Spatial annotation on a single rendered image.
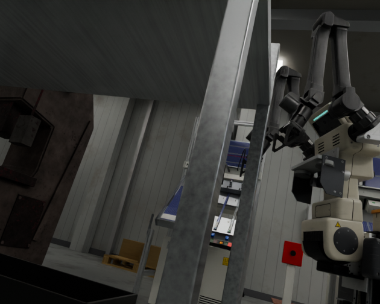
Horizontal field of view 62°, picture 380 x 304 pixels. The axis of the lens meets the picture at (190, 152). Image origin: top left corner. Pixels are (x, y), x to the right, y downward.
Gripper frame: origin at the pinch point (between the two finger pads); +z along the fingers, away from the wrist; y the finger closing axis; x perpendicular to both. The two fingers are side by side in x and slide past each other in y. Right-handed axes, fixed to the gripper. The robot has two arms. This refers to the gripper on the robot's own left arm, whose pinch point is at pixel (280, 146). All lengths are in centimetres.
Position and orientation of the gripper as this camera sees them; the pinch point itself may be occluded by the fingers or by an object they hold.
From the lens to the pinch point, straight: 122.8
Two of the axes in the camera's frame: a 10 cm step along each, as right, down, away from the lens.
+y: 1.8, -2.4, -9.6
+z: -6.1, 7.4, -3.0
